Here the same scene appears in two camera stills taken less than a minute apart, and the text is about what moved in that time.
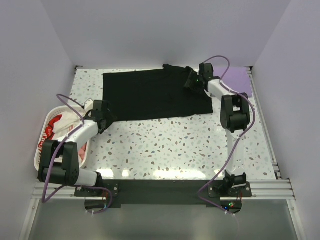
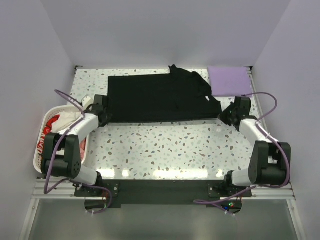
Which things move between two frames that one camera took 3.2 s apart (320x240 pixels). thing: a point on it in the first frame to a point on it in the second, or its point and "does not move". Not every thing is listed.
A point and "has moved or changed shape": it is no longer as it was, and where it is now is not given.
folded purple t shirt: x=237 y=78 does not move
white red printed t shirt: x=60 y=126 does not move
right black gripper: x=193 y=76 to x=222 y=116
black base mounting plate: x=164 y=192 does not move
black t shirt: x=147 y=95 has moved or changed shape
